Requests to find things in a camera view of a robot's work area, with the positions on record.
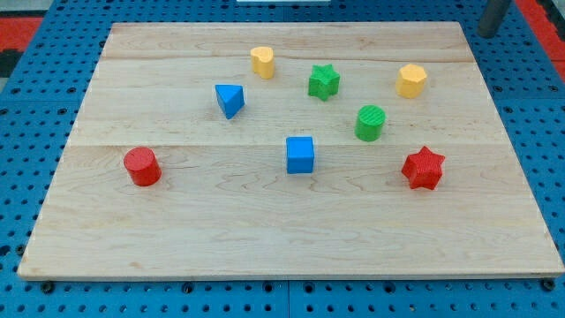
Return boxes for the wooden board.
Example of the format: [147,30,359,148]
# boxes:
[18,22,564,281]

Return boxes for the red cylinder block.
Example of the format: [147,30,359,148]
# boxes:
[124,147,162,186]

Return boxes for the green star block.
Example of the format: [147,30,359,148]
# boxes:
[308,64,341,101]

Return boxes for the yellow heart block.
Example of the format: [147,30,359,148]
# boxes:
[250,46,275,80]

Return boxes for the blue triangle block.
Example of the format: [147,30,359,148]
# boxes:
[215,84,245,119]

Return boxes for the green cylinder block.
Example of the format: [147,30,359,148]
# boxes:
[354,105,386,142]

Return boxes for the yellow hexagon block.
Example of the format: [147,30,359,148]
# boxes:
[395,64,427,99]

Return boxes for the red star block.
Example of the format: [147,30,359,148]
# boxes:
[402,146,446,190]

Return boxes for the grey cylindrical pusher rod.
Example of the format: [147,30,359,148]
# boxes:
[477,0,511,39]

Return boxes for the blue cube block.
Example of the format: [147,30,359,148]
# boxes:
[286,136,315,174]

